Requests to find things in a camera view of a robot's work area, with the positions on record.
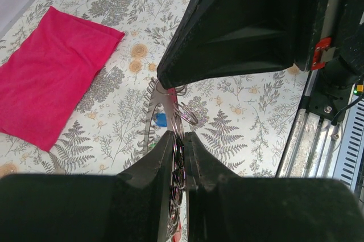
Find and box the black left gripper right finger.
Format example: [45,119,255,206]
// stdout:
[184,132,363,241]

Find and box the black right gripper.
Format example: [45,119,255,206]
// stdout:
[294,0,363,83]

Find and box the grey disc with key rings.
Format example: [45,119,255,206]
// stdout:
[136,78,200,240]

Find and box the red folded cloth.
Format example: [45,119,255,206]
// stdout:
[1,7,124,151]

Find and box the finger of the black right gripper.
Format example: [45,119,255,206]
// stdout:
[157,0,309,89]

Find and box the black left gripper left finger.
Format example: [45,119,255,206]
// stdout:
[1,132,174,241]

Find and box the blue tag key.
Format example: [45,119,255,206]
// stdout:
[152,113,168,127]

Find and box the white slotted cable duct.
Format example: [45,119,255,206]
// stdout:
[338,100,363,192]

